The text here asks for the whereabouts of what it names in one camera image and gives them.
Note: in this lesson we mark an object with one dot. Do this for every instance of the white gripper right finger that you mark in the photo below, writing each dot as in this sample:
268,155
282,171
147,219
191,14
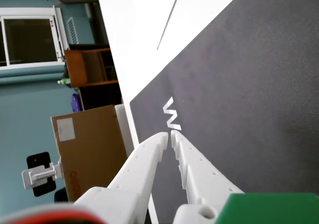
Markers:
199,174

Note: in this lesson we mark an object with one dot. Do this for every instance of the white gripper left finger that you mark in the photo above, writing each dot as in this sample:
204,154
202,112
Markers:
134,179

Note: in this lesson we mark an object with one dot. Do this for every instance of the brown cardboard box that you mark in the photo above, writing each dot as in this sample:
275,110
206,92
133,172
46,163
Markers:
94,146

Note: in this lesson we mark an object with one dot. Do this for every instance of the white foam board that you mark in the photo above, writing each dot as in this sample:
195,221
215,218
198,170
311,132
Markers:
123,124

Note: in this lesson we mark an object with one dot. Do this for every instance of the purple object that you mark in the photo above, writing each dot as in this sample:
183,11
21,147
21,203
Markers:
76,102

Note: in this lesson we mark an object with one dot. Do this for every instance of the black phone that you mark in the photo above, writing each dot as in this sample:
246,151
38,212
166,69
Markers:
40,156

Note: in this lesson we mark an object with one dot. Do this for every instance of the white phone holder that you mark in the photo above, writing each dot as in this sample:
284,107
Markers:
35,176

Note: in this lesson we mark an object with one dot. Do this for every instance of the dark grey WOWROBO mat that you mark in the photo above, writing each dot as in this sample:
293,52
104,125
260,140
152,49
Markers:
249,84

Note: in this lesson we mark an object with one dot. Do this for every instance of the green bottle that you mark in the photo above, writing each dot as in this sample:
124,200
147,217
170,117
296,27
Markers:
65,81

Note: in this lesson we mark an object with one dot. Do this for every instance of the wooden shelf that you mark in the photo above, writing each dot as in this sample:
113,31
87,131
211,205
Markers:
74,69

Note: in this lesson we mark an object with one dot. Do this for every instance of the white framed window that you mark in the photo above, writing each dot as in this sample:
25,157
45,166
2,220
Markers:
30,39

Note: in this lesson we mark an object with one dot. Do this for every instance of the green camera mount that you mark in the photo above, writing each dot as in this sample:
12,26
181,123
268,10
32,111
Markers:
269,209

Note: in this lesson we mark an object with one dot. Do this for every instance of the white wall vent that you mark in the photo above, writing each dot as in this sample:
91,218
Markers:
72,31

